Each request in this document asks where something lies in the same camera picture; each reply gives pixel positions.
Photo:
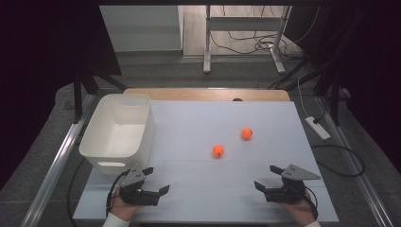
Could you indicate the white table board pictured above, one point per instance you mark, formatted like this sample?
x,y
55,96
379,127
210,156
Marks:
x,y
195,126

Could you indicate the grey metal desk frame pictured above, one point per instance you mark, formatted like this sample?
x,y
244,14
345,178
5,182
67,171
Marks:
x,y
207,41

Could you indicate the wooden table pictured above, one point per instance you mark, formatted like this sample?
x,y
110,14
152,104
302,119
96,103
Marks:
x,y
205,94

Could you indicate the person's right hand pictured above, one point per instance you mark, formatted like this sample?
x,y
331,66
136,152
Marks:
x,y
301,211

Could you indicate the black table grommet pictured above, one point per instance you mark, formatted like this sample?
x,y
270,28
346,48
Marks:
x,y
237,99

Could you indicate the aluminium floor rail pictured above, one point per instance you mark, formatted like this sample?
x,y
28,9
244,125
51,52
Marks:
x,y
53,173
362,179

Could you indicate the white power strip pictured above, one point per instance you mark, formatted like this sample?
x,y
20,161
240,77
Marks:
x,y
317,127

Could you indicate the white cabinet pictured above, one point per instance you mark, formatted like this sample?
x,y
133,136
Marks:
x,y
142,28

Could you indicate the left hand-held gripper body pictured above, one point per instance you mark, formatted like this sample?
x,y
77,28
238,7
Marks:
x,y
138,197

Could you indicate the white plastic bin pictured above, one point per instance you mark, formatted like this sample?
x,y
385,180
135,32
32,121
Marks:
x,y
118,138

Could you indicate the black metal stand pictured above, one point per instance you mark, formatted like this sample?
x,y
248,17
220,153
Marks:
x,y
334,94

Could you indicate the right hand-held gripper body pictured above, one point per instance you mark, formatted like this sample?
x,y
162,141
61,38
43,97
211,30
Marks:
x,y
290,192

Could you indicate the person's left hand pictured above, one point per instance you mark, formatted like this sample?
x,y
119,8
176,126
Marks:
x,y
121,209

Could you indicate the orange ball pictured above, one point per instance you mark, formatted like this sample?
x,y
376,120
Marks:
x,y
247,133
218,151

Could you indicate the black tripod stand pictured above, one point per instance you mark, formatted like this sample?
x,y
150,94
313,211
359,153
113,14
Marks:
x,y
77,94

